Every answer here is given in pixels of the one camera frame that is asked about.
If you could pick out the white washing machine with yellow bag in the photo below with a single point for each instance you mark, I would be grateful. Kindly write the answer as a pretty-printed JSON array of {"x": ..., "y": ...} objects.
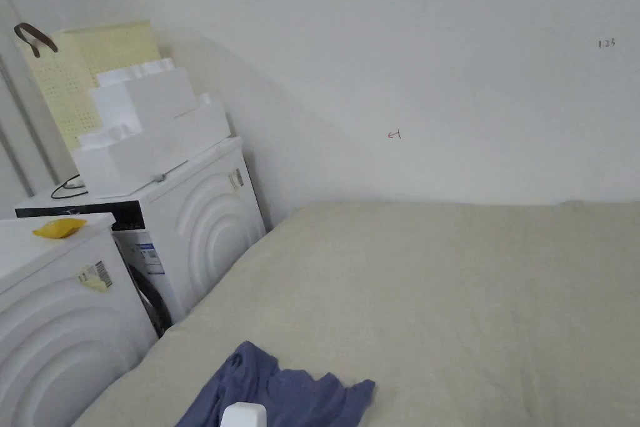
[{"x": 55, "y": 327}]

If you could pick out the white washing machine with foam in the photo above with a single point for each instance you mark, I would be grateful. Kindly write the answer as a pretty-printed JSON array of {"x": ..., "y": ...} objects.
[{"x": 200, "y": 227}]

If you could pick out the dark blue shirt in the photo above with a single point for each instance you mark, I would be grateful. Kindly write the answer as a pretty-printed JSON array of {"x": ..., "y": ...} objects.
[{"x": 295, "y": 392}]

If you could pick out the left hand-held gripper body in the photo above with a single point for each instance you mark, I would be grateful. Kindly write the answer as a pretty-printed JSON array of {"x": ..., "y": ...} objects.
[{"x": 244, "y": 416}]

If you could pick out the bed with beige sheet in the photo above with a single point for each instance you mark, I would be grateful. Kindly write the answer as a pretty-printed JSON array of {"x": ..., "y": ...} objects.
[{"x": 450, "y": 297}]

